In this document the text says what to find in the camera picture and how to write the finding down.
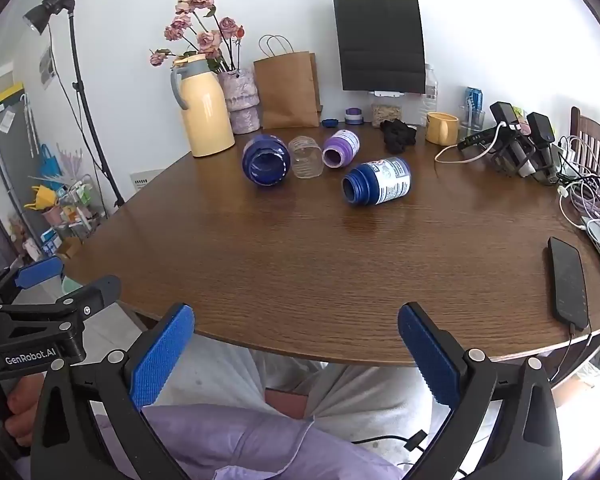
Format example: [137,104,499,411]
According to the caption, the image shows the purple white vase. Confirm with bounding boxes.
[217,67,261,135]

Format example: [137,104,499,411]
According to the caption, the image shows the black smartphone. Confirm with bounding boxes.
[547,236,592,332]

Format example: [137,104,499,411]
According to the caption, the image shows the glass jar of grains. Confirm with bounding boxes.
[371,102,403,127]

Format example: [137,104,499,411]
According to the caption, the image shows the person's left hand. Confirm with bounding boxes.
[4,374,46,448]

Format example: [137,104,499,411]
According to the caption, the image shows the white charging cable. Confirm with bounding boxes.
[434,121,508,164]

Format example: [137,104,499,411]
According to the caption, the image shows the black paper bag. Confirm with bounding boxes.
[332,0,427,95]

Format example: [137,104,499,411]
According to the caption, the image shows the purple plastic cup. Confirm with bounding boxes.
[322,129,361,169]

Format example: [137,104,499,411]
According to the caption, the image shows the yellow mug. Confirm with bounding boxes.
[425,112,460,145]

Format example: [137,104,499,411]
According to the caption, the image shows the clear plastic bottle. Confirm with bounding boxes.
[422,64,440,126]

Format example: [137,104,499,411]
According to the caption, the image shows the black cloth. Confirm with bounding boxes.
[380,119,418,154]

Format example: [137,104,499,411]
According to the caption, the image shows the yellow thermos jug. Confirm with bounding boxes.
[170,52,237,157]

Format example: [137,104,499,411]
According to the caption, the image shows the tangle of cables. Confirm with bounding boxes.
[555,135,600,233]

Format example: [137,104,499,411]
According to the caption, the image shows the wooden chair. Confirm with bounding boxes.
[570,106,600,206]

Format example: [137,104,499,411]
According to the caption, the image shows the cluttered storage cart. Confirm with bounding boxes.
[22,175,112,261]

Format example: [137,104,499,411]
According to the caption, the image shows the black cable with plug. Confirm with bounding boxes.
[352,430,429,455]

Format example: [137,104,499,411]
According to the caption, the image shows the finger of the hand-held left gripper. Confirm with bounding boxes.
[0,256,65,307]
[0,275,122,333]

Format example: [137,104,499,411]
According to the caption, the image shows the black phone cable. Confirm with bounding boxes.
[545,327,593,386]

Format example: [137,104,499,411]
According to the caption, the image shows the lilac shirt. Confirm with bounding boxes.
[140,402,406,480]

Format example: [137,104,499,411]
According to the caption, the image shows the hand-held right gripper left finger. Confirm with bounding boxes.
[30,303,195,480]

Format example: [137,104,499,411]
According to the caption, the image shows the grey cabinet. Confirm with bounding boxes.
[0,91,48,243]

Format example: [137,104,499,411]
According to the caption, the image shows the dark blue plastic cup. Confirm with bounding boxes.
[242,133,292,187]

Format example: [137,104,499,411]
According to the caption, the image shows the clear plastic cup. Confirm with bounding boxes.
[288,135,325,179]

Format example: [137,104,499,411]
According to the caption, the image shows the white pants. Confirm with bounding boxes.
[92,332,501,466]

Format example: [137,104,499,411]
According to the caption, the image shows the white wall vent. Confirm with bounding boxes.
[130,169,167,192]

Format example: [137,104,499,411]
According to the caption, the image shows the clear drinking glass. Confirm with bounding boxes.
[460,105,486,133]

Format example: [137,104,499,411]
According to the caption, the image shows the black light stand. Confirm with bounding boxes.
[67,5,126,208]

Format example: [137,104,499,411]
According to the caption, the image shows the blue jar with white label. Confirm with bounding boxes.
[342,156,412,206]

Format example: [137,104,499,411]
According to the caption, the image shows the dried pink flower bouquet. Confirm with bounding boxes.
[149,0,246,73]

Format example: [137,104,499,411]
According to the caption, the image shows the brown paper bag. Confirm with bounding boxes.
[253,35,323,130]

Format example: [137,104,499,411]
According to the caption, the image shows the black charging dock with devices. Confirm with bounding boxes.
[457,101,561,186]

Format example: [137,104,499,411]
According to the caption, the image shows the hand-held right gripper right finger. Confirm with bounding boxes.
[397,303,566,480]

